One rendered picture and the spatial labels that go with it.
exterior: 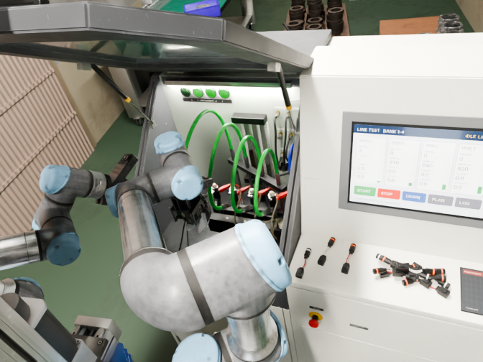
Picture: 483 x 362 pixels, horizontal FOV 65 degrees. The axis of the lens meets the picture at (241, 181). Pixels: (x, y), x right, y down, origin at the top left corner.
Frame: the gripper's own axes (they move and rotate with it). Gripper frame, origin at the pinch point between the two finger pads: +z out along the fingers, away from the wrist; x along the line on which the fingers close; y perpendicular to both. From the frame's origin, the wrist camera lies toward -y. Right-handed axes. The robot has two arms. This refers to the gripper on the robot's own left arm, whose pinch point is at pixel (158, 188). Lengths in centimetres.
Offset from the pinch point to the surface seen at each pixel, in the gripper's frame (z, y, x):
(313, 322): 48, 38, 36
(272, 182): 45.0, -9.4, 11.8
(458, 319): 52, 24, 79
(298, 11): 338, -274, -195
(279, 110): 42, -38, 12
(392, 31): 367, -236, -74
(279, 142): 53, -27, 7
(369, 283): 47, 20, 54
